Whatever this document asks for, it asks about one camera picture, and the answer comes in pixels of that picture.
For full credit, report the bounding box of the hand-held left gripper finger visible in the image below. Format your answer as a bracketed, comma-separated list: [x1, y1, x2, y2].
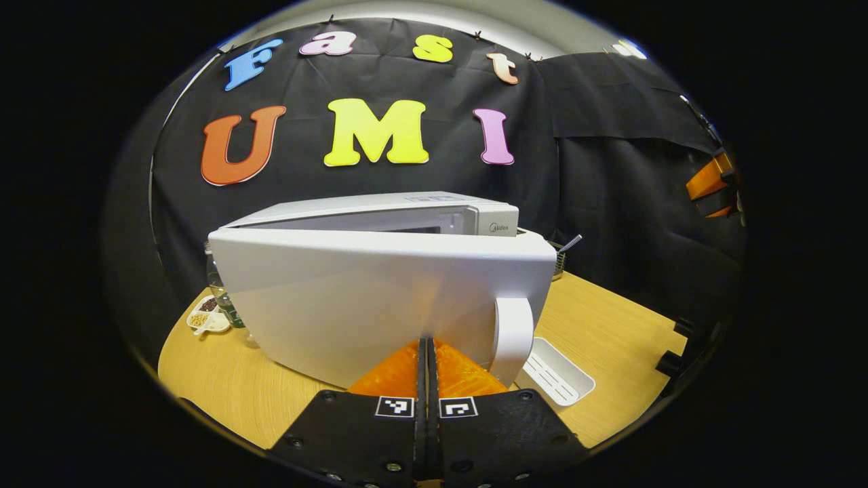
[268, 337, 430, 488]
[428, 337, 588, 488]

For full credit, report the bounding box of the white microwave oven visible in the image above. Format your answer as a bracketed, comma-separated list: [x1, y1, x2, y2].
[207, 191, 559, 391]

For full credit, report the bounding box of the white rectangular plastic container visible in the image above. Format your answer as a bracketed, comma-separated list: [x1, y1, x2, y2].
[516, 336, 597, 408]

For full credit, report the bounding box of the clear plastic water bottle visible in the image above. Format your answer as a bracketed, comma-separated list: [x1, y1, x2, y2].
[204, 243, 260, 350]

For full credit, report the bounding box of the white divided dish of beans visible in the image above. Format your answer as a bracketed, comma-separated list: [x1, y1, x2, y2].
[186, 294, 232, 338]

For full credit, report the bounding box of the black table edge bracket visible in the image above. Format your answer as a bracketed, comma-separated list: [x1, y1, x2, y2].
[655, 350, 690, 379]

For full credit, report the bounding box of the metal wire utensil holder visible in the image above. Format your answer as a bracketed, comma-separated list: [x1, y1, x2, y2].
[552, 234, 584, 281]

